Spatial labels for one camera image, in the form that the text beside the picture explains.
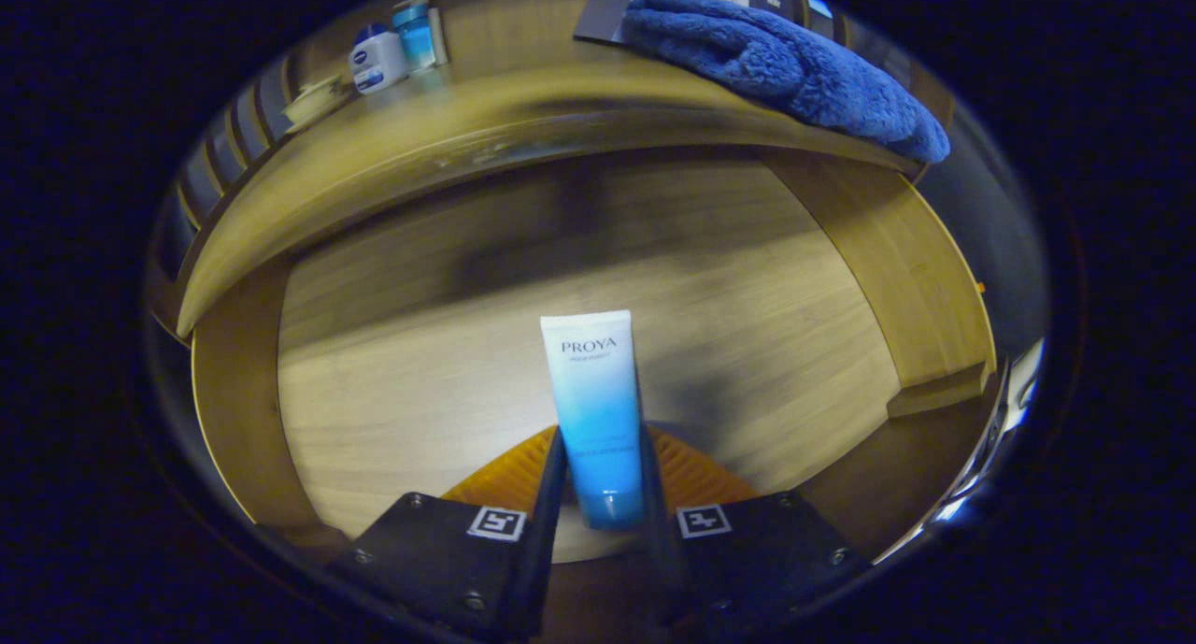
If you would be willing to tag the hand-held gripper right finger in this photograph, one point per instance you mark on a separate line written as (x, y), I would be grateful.
(659, 541)

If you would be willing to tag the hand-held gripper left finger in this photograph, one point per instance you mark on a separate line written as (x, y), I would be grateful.
(547, 532)

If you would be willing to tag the blue and white tube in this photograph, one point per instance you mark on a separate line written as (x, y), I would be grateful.
(593, 401)

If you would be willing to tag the wooden drawer with black knob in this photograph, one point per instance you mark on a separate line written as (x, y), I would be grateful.
(420, 364)

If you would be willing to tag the wooden countertop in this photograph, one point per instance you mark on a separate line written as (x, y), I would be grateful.
(448, 130)

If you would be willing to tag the wooden cabinet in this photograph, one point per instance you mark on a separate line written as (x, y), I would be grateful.
(514, 27)

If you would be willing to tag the blue folded towel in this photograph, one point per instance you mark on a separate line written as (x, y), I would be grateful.
(794, 74)

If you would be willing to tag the cream lidded teacup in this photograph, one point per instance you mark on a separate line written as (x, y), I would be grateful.
(316, 102)

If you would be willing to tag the white bottle with blue cap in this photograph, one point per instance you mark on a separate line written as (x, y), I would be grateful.
(377, 63)

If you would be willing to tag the blue pump bottle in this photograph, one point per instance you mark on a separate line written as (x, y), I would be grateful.
(416, 36)

